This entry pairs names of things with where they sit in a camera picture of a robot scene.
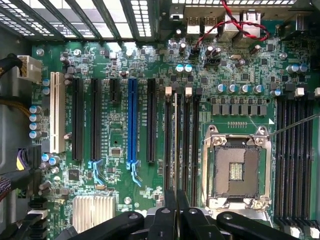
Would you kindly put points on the thin metal locking lever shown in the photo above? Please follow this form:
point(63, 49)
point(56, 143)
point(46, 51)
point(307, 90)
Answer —
point(295, 126)

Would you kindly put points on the green motherboard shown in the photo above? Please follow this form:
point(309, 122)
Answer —
point(150, 60)

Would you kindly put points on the black RAM slot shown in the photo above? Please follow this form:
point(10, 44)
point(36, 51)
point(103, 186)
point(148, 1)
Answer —
point(299, 162)
point(309, 162)
point(180, 140)
point(280, 162)
point(289, 162)
point(195, 150)
point(168, 150)
point(186, 150)

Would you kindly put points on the short black expansion slot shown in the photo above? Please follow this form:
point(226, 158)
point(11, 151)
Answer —
point(114, 90)

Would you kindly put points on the long black expansion slot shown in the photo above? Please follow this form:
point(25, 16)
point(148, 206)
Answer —
point(151, 120)
point(96, 120)
point(77, 120)

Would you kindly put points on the silver finned heat sink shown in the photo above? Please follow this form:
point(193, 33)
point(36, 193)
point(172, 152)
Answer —
point(93, 212)

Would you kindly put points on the metal rear port block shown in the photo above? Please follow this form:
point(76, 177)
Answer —
point(193, 26)
point(210, 26)
point(252, 18)
point(230, 30)

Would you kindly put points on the white power connector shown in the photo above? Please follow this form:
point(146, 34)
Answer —
point(32, 67)

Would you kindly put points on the white expansion slot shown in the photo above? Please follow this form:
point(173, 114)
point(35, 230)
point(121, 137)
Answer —
point(57, 112)

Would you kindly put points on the CPU socket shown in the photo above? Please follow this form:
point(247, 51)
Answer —
point(236, 170)

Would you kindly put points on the open grey PC case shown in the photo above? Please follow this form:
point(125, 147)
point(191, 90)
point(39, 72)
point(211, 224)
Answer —
point(160, 20)

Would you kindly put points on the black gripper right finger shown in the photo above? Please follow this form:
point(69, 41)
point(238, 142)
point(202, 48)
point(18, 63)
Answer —
point(195, 225)

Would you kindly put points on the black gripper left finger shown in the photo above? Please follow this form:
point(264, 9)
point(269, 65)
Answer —
point(162, 222)

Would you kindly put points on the grey power supply unit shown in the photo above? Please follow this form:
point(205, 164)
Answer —
point(12, 135)

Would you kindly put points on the metal socket cover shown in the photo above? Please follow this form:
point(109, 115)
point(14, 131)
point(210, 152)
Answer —
point(240, 206)

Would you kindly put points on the blue expansion slot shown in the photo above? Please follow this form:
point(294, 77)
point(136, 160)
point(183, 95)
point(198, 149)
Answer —
point(132, 120)

